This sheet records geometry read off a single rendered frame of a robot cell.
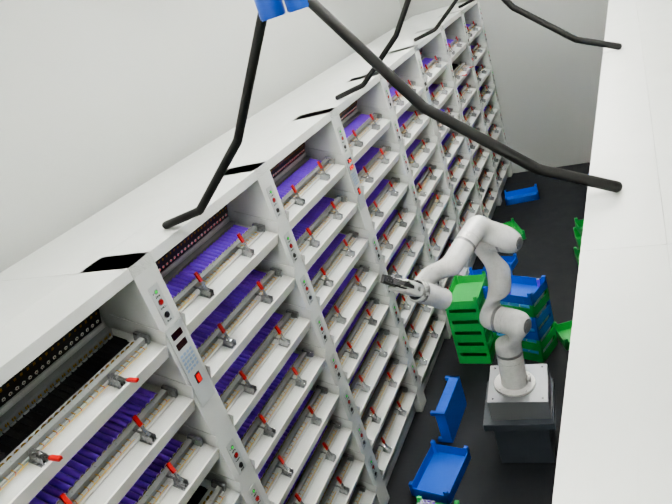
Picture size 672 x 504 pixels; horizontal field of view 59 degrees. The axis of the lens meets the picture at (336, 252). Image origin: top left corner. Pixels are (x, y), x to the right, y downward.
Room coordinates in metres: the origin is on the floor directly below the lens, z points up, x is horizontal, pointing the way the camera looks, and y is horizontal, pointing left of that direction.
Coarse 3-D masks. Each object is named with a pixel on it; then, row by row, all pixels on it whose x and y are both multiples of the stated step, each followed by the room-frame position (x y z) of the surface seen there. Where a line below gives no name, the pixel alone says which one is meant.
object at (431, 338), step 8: (432, 320) 3.32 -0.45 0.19; (440, 320) 3.35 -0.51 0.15; (432, 328) 3.19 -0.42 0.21; (440, 328) 3.27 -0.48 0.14; (424, 336) 3.17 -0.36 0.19; (432, 336) 3.19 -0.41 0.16; (440, 336) 3.25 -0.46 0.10; (424, 344) 3.11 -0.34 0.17; (432, 344) 3.12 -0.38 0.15; (416, 352) 3.03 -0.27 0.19; (424, 352) 3.06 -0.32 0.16; (432, 352) 3.05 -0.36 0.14; (416, 360) 2.99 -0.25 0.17; (424, 360) 2.96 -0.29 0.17; (424, 368) 2.92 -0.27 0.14; (424, 376) 2.91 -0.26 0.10
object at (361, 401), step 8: (384, 328) 2.77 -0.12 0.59; (392, 328) 2.74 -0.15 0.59; (384, 336) 2.74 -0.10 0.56; (392, 336) 2.73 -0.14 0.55; (384, 344) 2.67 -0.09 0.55; (392, 344) 2.67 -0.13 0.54; (376, 352) 2.62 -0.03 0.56; (392, 352) 2.66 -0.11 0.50; (376, 360) 2.56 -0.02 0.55; (384, 360) 2.56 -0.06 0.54; (376, 368) 2.50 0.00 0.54; (384, 368) 2.54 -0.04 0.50; (368, 376) 2.45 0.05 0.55; (376, 376) 2.45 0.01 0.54; (360, 384) 2.40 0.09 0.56; (368, 384) 2.40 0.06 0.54; (376, 384) 2.43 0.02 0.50; (360, 392) 2.35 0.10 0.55; (360, 400) 2.30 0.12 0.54; (368, 400) 2.33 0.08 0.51; (360, 408) 2.25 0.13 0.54; (360, 416) 2.24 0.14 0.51
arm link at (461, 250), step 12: (456, 240) 2.13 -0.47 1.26; (468, 240) 2.11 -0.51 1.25; (456, 252) 2.07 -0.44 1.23; (468, 252) 2.08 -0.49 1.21; (432, 264) 2.10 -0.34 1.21; (444, 264) 2.06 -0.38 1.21; (456, 264) 2.04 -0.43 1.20; (420, 276) 2.09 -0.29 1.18; (432, 276) 2.09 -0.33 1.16; (444, 276) 2.08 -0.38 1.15
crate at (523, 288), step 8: (512, 280) 3.09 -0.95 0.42; (520, 280) 3.05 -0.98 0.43; (528, 280) 3.01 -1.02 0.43; (544, 280) 2.92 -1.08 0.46; (512, 288) 3.03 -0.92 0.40; (520, 288) 3.00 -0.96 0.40; (528, 288) 2.97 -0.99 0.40; (536, 288) 2.95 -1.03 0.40; (544, 288) 2.90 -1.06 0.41; (512, 296) 2.88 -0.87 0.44; (520, 296) 2.84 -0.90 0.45; (528, 296) 2.81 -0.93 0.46; (536, 296) 2.84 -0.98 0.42; (528, 304) 2.82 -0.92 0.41
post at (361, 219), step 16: (336, 128) 2.76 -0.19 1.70; (320, 144) 2.78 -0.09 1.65; (336, 144) 2.74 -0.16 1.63; (352, 192) 2.74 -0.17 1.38; (352, 224) 2.77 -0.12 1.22; (368, 224) 2.78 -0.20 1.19; (368, 240) 2.74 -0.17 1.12; (368, 256) 2.75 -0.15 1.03; (384, 288) 2.74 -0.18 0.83; (384, 320) 2.76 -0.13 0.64; (400, 320) 2.80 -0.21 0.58; (400, 336) 2.75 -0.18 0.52; (400, 352) 2.75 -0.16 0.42; (416, 368) 2.81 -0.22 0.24; (416, 384) 2.76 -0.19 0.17; (416, 400) 2.74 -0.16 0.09
